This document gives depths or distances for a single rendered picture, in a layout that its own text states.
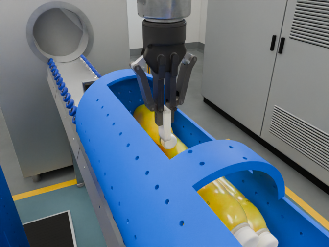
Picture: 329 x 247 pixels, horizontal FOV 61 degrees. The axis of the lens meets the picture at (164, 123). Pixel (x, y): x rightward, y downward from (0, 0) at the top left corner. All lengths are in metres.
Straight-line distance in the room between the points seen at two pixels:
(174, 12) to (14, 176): 2.27
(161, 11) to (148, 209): 0.29
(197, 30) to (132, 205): 5.50
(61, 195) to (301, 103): 1.91
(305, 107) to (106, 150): 1.91
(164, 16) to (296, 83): 1.93
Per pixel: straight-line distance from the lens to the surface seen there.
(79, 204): 2.15
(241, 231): 0.43
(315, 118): 2.26
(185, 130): 0.78
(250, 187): 0.61
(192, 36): 5.81
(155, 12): 0.46
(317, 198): 2.38
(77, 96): 1.42
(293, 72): 2.33
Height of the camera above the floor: 1.48
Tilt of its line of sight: 29 degrees down
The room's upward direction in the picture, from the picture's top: straight up
